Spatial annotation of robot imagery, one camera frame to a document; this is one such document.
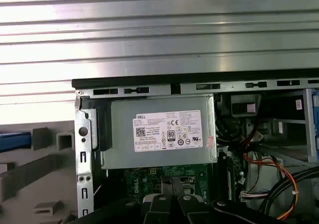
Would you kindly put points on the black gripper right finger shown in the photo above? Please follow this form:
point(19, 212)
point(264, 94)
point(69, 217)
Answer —
point(189, 209)

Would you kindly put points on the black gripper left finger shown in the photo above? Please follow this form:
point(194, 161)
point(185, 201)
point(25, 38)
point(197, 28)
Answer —
point(155, 209)

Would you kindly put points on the green motherboard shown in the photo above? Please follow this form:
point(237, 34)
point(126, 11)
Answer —
point(142, 181)

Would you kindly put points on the grey power supply unit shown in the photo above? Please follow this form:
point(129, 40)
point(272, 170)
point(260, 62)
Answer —
point(119, 144)

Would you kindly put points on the grey parts rack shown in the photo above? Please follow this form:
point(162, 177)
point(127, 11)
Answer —
point(49, 184)

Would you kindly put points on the black open PC case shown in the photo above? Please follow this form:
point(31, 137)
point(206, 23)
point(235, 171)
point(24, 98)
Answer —
point(124, 77)

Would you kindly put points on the blue plastic drive latch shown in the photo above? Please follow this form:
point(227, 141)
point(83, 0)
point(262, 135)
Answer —
point(317, 144)

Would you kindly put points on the metal optical drive cage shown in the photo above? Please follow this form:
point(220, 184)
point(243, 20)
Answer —
point(309, 124)

